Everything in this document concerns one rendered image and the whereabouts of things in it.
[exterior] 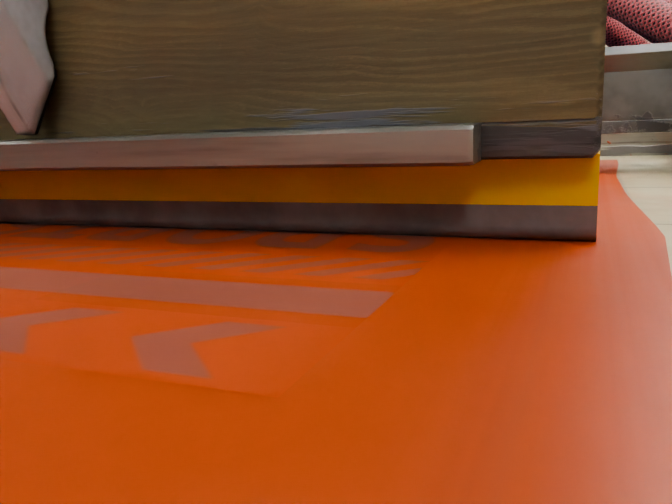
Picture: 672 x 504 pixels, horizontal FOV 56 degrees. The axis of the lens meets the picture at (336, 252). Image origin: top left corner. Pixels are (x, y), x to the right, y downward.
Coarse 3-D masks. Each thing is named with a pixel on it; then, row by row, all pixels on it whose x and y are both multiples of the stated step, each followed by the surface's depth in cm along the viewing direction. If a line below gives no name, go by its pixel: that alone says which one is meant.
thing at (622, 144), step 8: (608, 136) 55; (616, 136) 55; (624, 136) 55; (632, 136) 54; (640, 136) 54; (648, 136) 54; (656, 136) 54; (664, 136) 54; (608, 144) 55; (616, 144) 55; (624, 144) 55; (632, 144) 55; (640, 144) 54; (648, 144) 54; (656, 144) 54; (664, 144) 54; (600, 152) 56; (608, 152) 55; (616, 152) 55; (624, 152) 55; (632, 152) 55; (640, 152) 54; (648, 152) 54; (656, 152) 54; (664, 152) 54
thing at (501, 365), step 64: (448, 256) 17; (512, 256) 16; (576, 256) 16; (640, 256) 16; (384, 320) 11; (448, 320) 11; (512, 320) 11; (576, 320) 11; (640, 320) 11; (0, 384) 9; (64, 384) 9; (128, 384) 9; (320, 384) 9; (384, 384) 9; (448, 384) 8; (512, 384) 8; (576, 384) 8; (640, 384) 8; (0, 448) 7; (64, 448) 7; (128, 448) 7; (192, 448) 7; (256, 448) 7; (320, 448) 7; (384, 448) 7; (448, 448) 7; (512, 448) 7; (576, 448) 7; (640, 448) 7
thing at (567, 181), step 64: (0, 192) 26; (64, 192) 24; (128, 192) 23; (192, 192) 22; (256, 192) 21; (320, 192) 20; (384, 192) 19; (448, 192) 19; (512, 192) 18; (576, 192) 17
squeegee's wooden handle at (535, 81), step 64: (64, 0) 21; (128, 0) 20; (192, 0) 19; (256, 0) 18; (320, 0) 18; (384, 0) 17; (448, 0) 16; (512, 0) 16; (576, 0) 15; (64, 64) 22; (128, 64) 21; (192, 64) 20; (256, 64) 19; (320, 64) 18; (384, 64) 18; (448, 64) 17; (512, 64) 16; (576, 64) 16; (0, 128) 23; (64, 128) 22; (128, 128) 21; (192, 128) 20; (256, 128) 19; (512, 128) 17; (576, 128) 16
